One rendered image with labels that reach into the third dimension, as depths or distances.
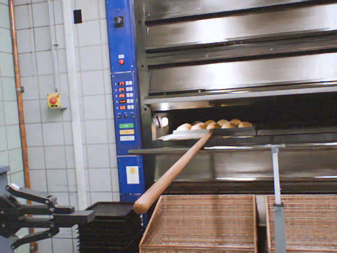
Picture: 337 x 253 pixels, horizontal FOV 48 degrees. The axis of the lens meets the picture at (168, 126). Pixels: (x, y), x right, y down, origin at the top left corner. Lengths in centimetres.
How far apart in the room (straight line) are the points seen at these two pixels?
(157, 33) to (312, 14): 86
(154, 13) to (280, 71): 80
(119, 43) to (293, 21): 100
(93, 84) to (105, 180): 61
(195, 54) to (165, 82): 24
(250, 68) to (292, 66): 22
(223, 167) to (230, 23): 82
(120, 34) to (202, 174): 96
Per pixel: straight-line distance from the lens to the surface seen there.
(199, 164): 224
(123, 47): 231
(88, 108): 242
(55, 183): 260
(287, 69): 218
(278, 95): 202
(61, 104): 243
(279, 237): 167
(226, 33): 220
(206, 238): 224
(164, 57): 226
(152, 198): 85
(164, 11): 231
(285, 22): 220
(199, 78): 220
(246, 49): 219
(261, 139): 218
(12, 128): 260
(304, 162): 221
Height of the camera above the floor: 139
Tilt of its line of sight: 3 degrees down
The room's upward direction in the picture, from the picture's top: 4 degrees counter-clockwise
